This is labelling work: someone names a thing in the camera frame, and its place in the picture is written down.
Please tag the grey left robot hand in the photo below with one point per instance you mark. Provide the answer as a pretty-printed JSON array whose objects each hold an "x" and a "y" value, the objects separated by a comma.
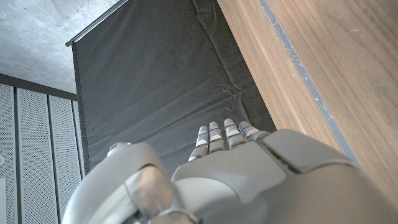
[{"x": 248, "y": 186}]

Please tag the grey tape outline on table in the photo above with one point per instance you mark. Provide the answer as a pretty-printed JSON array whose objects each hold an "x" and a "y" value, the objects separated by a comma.
[{"x": 306, "y": 77}]

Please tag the black fabric backdrop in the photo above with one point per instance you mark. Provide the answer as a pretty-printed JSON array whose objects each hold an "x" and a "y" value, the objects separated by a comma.
[{"x": 155, "y": 77}]

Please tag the grey backdrop crossbar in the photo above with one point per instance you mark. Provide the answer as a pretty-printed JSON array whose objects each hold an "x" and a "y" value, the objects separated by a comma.
[{"x": 96, "y": 22}]

